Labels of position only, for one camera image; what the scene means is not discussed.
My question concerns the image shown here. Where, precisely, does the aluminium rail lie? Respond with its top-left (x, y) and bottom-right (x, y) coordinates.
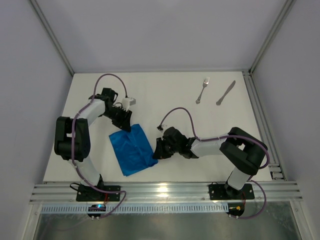
top-left (29, 181), bottom-right (303, 204)
top-left (242, 70), bottom-right (287, 181)

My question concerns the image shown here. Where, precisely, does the left aluminium frame post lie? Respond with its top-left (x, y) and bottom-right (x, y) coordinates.
top-left (28, 0), bottom-right (75, 77)

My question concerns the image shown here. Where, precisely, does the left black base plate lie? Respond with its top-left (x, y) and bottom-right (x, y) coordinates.
top-left (76, 184), bottom-right (121, 202)

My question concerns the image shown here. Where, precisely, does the left controller board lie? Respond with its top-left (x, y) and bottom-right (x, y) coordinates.
top-left (87, 203), bottom-right (106, 220)

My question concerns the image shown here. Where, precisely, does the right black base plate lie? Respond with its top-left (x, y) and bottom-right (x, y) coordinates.
top-left (208, 182), bottom-right (255, 200)

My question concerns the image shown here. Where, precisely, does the slotted cable duct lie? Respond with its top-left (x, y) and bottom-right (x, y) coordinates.
top-left (40, 202), bottom-right (228, 214)

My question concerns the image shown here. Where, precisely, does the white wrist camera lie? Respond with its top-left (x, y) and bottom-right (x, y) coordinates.
top-left (157, 124), bottom-right (167, 132)
top-left (121, 97), bottom-right (136, 111)

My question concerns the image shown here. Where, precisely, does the controller board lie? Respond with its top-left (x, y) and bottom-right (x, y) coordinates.
top-left (87, 203), bottom-right (106, 220)
top-left (226, 202), bottom-right (245, 219)

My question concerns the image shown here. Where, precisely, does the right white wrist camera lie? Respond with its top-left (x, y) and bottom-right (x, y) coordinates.
top-left (157, 124), bottom-right (167, 132)

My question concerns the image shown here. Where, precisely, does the blue cloth napkin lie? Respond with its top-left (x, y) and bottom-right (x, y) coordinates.
top-left (109, 124), bottom-right (159, 177)

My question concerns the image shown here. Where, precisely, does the silver fork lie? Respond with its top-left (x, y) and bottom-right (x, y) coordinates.
top-left (195, 77), bottom-right (210, 104)

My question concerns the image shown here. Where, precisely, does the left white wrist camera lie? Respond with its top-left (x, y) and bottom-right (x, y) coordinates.
top-left (121, 97), bottom-right (136, 111)

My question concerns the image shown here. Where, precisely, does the right aluminium frame post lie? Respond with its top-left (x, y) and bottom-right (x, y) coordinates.
top-left (249, 0), bottom-right (296, 74)

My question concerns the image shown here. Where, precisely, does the aluminium frame post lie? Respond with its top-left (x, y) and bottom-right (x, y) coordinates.
top-left (28, 0), bottom-right (75, 77)
top-left (249, 0), bottom-right (296, 74)

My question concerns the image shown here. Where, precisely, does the right side aluminium rail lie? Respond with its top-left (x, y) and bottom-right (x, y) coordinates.
top-left (242, 70), bottom-right (287, 181)

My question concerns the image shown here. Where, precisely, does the aluminium front rail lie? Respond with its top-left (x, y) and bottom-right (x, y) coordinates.
top-left (29, 181), bottom-right (303, 204)

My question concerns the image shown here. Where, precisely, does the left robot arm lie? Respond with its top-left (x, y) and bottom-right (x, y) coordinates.
top-left (54, 88), bottom-right (136, 195)

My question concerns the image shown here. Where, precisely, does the silver table knife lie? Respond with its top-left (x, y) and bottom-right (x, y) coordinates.
top-left (216, 80), bottom-right (236, 106)

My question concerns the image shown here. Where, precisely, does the right controller board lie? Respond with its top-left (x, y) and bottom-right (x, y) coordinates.
top-left (226, 202), bottom-right (245, 219)

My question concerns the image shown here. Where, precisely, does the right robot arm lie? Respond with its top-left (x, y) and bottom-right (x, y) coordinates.
top-left (152, 127), bottom-right (270, 199)

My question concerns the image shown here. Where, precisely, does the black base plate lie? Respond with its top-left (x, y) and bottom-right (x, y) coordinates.
top-left (208, 182), bottom-right (255, 200)
top-left (76, 184), bottom-right (121, 202)

